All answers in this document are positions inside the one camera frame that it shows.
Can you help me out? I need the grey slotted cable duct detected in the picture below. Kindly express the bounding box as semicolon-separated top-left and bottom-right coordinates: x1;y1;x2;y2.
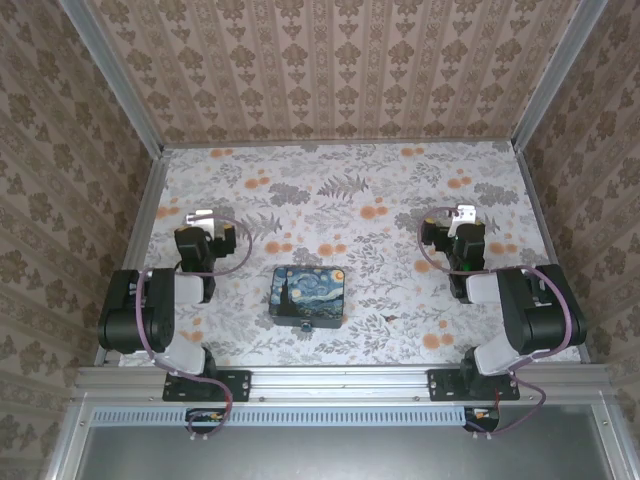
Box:
92;405;501;427

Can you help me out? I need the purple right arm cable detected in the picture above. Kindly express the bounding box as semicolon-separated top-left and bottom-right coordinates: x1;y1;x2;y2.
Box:
417;204;576;442

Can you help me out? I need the starry night painted box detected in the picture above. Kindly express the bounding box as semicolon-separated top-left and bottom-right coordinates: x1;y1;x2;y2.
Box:
268;265;346;331

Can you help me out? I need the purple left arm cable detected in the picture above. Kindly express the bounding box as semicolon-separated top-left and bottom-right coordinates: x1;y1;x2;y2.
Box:
133;212;255;444

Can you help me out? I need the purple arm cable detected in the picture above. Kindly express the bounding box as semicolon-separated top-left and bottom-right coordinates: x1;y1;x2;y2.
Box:
417;204;576;442
133;212;255;444

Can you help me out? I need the aluminium side rail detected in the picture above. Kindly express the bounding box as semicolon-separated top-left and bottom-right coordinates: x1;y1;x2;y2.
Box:
513;143;594;365
93;149;172;366

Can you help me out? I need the aluminium frame post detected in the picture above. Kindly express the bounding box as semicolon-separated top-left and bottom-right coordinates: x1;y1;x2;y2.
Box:
510;0;609;151
63;0;167;157

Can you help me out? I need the floral table cover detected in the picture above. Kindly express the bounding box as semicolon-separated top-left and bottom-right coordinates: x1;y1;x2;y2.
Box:
118;142;584;367

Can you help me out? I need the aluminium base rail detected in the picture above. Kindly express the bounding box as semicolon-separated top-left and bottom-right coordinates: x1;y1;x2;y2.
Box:
74;364;617;405

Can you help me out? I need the black connector board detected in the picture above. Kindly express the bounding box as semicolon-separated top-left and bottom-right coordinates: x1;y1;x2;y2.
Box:
463;405;502;434
185;407;227;435

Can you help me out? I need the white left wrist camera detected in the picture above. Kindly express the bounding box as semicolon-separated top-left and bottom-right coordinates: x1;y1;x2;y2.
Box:
184;208;217;237

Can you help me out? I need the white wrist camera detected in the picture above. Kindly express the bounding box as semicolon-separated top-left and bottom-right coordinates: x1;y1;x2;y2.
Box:
184;208;217;237
448;203;477;239

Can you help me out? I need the grey metal panel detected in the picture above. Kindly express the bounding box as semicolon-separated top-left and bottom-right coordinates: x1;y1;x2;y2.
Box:
74;423;615;480

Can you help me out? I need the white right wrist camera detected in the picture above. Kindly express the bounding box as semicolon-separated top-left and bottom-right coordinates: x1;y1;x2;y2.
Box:
448;203;477;239

